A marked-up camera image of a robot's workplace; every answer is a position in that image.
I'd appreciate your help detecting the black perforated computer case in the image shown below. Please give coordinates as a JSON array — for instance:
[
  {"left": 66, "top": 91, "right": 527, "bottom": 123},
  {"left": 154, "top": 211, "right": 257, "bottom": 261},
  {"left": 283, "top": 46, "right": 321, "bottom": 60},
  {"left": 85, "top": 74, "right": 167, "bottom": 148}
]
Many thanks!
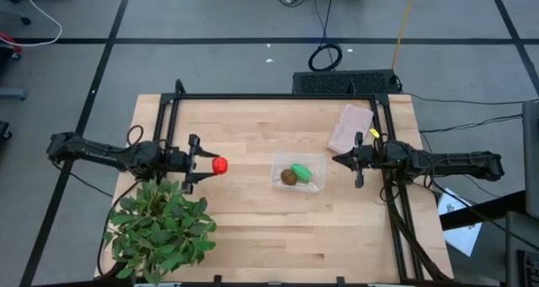
[{"left": 291, "top": 69, "right": 402, "bottom": 96}]

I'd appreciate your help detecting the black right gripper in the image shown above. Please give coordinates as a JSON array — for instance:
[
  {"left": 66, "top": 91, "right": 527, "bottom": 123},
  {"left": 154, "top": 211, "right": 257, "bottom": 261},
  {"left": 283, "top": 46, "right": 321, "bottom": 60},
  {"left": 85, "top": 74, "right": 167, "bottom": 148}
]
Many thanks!
[{"left": 331, "top": 131, "right": 384, "bottom": 189}]

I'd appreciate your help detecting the red toy tomato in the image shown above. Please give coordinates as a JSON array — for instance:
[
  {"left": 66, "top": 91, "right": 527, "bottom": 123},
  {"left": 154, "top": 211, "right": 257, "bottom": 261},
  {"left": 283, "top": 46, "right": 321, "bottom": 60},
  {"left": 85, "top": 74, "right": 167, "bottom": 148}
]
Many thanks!
[{"left": 211, "top": 156, "right": 229, "bottom": 176}]

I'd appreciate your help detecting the black hanging coiled cable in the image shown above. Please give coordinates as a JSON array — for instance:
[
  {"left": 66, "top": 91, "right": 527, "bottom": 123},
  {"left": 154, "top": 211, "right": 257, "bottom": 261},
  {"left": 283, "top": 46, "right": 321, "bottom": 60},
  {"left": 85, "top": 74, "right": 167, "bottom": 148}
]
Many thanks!
[{"left": 307, "top": 0, "right": 344, "bottom": 73}]

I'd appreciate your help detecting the green ribbed toy vegetable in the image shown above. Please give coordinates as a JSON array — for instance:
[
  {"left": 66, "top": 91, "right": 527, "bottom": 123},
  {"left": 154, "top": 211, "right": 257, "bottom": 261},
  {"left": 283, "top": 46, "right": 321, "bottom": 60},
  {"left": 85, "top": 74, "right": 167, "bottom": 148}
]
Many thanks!
[{"left": 290, "top": 162, "right": 314, "bottom": 183}]

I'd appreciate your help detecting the clear plastic container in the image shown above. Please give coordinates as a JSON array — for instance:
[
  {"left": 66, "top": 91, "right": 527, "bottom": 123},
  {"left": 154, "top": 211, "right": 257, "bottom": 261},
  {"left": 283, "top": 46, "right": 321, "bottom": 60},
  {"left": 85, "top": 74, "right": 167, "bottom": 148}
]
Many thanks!
[{"left": 270, "top": 149, "right": 328, "bottom": 194}]

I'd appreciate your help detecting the red floor object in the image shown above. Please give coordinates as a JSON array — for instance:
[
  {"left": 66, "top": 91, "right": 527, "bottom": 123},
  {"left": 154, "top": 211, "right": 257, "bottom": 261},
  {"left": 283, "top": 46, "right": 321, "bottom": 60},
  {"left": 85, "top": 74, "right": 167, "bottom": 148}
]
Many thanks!
[{"left": 0, "top": 31, "right": 23, "bottom": 55}]

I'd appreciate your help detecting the black aluminium table frame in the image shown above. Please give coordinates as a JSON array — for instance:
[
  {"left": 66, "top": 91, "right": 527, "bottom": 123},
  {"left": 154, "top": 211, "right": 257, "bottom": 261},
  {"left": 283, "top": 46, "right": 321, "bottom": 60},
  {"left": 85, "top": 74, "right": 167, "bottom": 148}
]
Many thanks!
[{"left": 153, "top": 78, "right": 454, "bottom": 282}]

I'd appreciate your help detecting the black desk bar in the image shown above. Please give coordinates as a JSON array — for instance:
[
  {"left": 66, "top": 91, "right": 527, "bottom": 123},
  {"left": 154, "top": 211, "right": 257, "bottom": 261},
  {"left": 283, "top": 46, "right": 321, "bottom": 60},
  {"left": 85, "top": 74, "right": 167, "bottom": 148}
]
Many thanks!
[{"left": 440, "top": 189, "right": 527, "bottom": 231}]

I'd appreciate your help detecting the white paper sheet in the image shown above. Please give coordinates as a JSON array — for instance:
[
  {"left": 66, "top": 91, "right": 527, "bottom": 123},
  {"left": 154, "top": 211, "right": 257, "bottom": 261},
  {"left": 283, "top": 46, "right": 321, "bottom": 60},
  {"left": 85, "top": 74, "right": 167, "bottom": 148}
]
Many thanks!
[{"left": 437, "top": 188, "right": 483, "bottom": 258}]

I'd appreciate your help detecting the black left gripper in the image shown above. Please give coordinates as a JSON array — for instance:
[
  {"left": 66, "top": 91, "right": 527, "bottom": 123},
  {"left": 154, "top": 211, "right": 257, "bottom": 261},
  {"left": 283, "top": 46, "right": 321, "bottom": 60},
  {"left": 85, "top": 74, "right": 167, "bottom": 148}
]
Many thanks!
[{"left": 164, "top": 134, "right": 221, "bottom": 194}]

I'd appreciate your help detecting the brown kiwi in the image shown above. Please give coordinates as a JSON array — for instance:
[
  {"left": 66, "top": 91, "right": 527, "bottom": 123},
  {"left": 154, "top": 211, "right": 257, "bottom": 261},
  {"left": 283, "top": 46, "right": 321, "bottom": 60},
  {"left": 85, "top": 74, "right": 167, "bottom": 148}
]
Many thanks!
[{"left": 280, "top": 167, "right": 298, "bottom": 187}]

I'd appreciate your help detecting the folded beige cloth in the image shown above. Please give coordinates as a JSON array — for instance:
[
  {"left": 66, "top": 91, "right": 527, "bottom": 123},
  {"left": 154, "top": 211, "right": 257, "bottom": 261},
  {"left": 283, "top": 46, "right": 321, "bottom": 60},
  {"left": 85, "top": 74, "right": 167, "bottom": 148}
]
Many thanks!
[{"left": 326, "top": 103, "right": 376, "bottom": 156}]

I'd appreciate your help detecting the grey monitor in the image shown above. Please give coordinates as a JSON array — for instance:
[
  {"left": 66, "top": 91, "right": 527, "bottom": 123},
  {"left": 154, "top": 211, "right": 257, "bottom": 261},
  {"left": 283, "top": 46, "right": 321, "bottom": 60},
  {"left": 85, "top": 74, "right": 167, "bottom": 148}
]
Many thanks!
[{"left": 521, "top": 100, "right": 539, "bottom": 219}]

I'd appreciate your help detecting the yellow hanging cable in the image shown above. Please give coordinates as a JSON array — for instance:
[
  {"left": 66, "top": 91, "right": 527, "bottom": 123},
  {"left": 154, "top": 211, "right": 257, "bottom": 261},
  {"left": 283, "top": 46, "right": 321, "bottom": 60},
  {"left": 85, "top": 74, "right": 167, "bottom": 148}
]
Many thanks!
[{"left": 391, "top": 0, "right": 419, "bottom": 72}]

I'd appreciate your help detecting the black keyboard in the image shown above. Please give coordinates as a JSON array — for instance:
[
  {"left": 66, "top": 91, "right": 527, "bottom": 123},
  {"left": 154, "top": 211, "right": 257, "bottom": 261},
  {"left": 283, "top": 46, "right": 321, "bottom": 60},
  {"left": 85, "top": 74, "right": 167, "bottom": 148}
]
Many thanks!
[{"left": 516, "top": 248, "right": 539, "bottom": 287}]

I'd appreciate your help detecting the white floor cable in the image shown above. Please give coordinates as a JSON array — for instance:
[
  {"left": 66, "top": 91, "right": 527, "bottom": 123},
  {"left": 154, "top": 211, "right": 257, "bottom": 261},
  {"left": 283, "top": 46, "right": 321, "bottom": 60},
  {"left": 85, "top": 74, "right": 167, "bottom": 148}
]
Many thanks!
[{"left": 0, "top": 0, "right": 64, "bottom": 49}]

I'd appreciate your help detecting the green leafy plant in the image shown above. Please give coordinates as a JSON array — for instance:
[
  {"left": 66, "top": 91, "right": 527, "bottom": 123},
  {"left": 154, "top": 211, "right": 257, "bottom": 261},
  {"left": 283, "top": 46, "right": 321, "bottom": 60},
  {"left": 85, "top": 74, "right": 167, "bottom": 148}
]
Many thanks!
[{"left": 103, "top": 177, "right": 218, "bottom": 286}]

